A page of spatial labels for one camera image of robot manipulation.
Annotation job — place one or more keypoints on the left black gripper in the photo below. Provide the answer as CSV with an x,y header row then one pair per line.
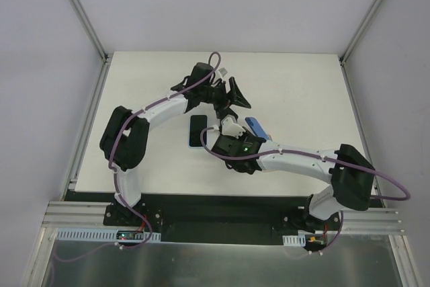
x,y
230,92

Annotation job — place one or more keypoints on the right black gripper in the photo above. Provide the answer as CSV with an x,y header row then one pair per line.
x,y
245,144

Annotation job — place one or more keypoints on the dark blue phone case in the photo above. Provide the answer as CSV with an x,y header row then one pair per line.
x,y
257,129

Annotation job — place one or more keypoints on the light blue phone case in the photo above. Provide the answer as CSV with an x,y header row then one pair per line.
x,y
195,148

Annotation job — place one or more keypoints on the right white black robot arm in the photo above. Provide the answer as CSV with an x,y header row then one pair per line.
x,y
347,173

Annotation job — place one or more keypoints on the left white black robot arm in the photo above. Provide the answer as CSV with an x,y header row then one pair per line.
x,y
125,137

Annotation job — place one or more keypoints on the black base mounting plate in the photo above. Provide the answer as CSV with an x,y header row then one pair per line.
x,y
241,220

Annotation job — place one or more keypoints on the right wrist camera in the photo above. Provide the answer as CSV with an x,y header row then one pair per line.
x,y
230,127

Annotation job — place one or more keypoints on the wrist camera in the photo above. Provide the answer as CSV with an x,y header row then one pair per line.
x,y
221,73
230,127

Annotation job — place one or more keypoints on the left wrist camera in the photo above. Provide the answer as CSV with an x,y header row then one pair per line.
x,y
221,73

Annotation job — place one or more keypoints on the right white slotted cable duct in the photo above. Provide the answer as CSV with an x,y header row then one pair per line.
x,y
294,240

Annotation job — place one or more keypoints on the white slotted cable duct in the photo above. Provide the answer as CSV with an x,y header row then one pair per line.
x,y
294,240
106,235

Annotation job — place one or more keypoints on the horizontal aluminium extrusion rail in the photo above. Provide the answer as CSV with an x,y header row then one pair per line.
x,y
374,221

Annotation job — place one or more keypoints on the left white slotted cable duct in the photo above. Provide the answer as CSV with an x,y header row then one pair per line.
x,y
106,235

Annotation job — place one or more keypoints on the left aluminium frame post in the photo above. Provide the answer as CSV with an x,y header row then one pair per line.
x,y
88,28

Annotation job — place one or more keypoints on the aluminium frame post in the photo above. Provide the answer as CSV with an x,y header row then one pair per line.
x,y
88,28
362,28

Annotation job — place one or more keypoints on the right aluminium frame post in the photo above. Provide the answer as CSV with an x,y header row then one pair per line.
x,y
362,28

